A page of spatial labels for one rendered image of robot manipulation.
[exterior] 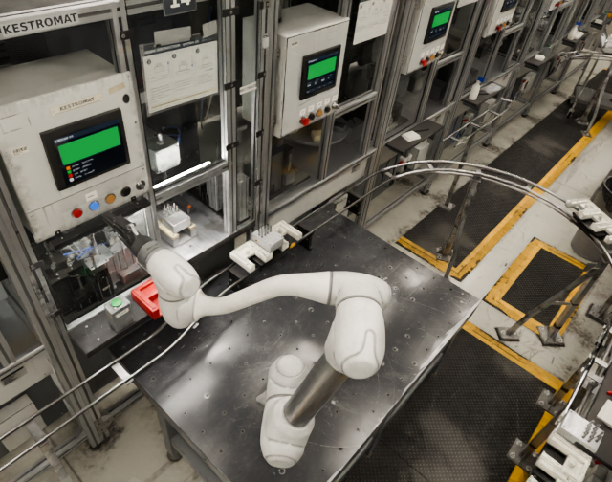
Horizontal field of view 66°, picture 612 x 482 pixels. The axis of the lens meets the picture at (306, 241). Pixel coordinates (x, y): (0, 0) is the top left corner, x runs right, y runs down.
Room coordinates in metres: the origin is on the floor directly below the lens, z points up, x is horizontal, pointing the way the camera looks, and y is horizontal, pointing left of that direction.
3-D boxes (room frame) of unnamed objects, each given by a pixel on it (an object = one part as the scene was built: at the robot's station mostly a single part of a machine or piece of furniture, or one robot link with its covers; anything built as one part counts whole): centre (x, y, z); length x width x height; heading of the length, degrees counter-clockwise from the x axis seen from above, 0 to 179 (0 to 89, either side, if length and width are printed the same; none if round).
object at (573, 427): (0.88, -1.08, 0.92); 0.13 x 0.10 x 0.09; 53
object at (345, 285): (0.94, -0.18, 1.43); 0.18 x 0.14 x 0.13; 92
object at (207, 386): (1.40, -0.08, 0.66); 1.50 x 1.06 x 0.04; 143
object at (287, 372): (0.97, 0.00, 0.85); 0.18 x 0.16 x 0.22; 2
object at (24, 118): (1.27, 0.82, 1.60); 0.42 x 0.29 x 0.46; 143
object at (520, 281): (2.56, -1.83, 0.01); 1.00 x 0.55 x 0.01; 143
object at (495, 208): (4.99, -2.70, 0.01); 5.85 x 0.59 x 0.01; 143
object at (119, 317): (1.10, 0.69, 0.97); 0.08 x 0.08 x 0.12; 53
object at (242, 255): (1.70, 0.19, 0.84); 0.36 x 0.14 x 0.10; 143
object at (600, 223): (2.27, -1.68, 0.84); 0.37 x 0.14 x 0.10; 21
